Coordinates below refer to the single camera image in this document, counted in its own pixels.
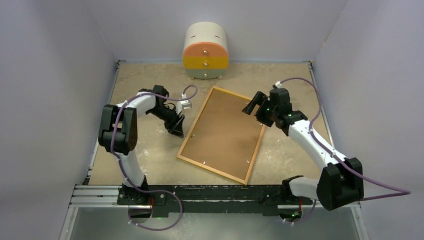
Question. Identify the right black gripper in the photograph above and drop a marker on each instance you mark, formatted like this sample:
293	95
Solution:
261	100

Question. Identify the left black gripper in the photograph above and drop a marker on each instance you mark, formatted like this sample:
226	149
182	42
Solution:
175	129

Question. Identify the brown frame backing board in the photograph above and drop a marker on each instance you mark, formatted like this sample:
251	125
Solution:
222	136

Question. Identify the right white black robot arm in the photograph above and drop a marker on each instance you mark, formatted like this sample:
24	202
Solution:
339	183

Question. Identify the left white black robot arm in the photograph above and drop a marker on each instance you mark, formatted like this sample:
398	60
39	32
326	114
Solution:
118	131

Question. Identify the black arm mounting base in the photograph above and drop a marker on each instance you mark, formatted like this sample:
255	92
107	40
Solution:
215	208

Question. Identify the round three-drawer mini cabinet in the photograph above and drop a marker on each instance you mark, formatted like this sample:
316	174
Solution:
205	52

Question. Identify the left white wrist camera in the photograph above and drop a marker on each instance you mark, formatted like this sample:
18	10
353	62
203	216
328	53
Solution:
183	104

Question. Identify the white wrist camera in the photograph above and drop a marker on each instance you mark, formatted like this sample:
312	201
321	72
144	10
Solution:
278	85
183	104

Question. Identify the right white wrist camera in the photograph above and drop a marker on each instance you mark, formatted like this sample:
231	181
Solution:
278	85

